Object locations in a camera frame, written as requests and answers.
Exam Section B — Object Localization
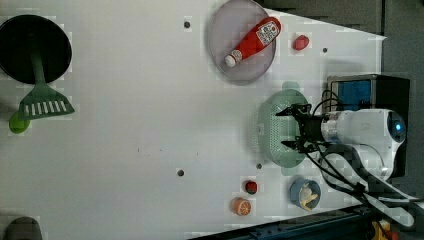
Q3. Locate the black round pan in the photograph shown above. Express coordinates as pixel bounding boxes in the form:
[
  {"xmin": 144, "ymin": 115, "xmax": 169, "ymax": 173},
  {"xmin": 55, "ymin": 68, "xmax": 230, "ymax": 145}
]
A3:
[{"xmin": 0, "ymin": 15, "xmax": 72, "ymax": 84}]

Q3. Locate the black toaster oven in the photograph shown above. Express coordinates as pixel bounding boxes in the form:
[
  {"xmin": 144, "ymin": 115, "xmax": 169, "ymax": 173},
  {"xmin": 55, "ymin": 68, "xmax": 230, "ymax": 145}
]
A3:
[{"xmin": 321, "ymin": 75, "xmax": 410, "ymax": 180}]

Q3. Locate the blue bowl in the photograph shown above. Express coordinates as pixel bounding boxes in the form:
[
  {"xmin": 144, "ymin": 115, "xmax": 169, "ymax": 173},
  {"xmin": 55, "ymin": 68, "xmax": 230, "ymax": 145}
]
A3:
[{"xmin": 289, "ymin": 177, "xmax": 321, "ymax": 211}]

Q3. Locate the mint green strainer basket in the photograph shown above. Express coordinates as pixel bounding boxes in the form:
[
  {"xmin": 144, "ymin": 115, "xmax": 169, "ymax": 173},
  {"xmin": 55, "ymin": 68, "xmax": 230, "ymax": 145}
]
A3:
[{"xmin": 257, "ymin": 82, "xmax": 308, "ymax": 176}]

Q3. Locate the small red toy fruit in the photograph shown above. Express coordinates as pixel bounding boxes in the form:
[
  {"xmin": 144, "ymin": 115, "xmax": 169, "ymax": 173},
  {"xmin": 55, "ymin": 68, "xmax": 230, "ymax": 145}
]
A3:
[{"xmin": 244, "ymin": 180, "xmax": 258, "ymax": 195}]

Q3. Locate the red ketchup bottle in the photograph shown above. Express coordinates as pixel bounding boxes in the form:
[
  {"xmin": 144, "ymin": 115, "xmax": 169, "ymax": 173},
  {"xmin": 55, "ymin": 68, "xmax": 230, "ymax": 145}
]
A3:
[{"xmin": 224, "ymin": 17, "xmax": 282, "ymax": 67}]

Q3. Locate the grey object at corner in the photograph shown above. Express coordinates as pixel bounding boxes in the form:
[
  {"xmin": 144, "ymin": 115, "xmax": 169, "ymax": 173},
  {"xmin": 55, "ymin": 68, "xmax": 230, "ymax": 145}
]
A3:
[{"xmin": 2, "ymin": 217, "xmax": 43, "ymax": 240}]

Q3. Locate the green slotted spatula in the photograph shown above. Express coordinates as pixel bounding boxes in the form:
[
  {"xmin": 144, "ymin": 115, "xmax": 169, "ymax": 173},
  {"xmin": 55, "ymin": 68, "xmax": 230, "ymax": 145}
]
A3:
[{"xmin": 18, "ymin": 35, "xmax": 75, "ymax": 121}]

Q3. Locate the red toy strawberry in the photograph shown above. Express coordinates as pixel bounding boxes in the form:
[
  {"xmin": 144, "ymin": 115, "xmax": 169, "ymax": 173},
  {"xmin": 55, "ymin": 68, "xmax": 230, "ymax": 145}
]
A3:
[{"xmin": 293, "ymin": 35, "xmax": 310, "ymax": 51}]

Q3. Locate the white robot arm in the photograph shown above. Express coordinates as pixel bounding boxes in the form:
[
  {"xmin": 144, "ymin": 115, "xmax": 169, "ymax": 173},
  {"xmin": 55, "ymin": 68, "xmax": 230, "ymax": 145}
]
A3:
[{"xmin": 277, "ymin": 104, "xmax": 416, "ymax": 228}]

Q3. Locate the grey round plate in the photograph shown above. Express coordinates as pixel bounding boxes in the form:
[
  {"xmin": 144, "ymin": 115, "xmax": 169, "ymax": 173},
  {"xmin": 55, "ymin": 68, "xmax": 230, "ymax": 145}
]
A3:
[{"xmin": 208, "ymin": 0, "xmax": 276, "ymax": 82}]

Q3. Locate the peeled toy banana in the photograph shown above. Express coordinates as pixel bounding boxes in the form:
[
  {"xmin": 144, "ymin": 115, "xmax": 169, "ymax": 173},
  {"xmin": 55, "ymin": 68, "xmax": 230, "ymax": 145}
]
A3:
[{"xmin": 300, "ymin": 183, "xmax": 319, "ymax": 211}]

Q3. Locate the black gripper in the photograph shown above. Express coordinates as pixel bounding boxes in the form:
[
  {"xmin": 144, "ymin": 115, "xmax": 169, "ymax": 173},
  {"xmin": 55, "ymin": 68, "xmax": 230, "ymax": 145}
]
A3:
[{"xmin": 276, "ymin": 104, "xmax": 325, "ymax": 153}]

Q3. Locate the orange toy half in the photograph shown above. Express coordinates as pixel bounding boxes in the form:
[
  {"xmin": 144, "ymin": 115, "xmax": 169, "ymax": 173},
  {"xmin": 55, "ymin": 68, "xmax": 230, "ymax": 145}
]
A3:
[{"xmin": 233, "ymin": 198, "xmax": 252, "ymax": 216}]

